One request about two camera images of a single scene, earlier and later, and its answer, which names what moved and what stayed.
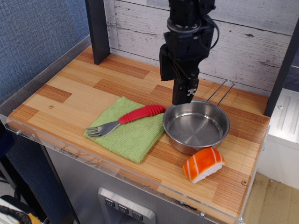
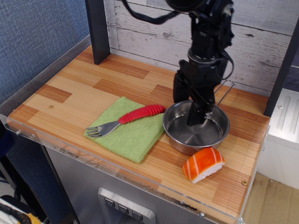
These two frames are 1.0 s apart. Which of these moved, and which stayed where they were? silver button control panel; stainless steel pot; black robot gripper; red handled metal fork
Moved: black robot gripper
Stayed: red handled metal fork; silver button control panel; stainless steel pot
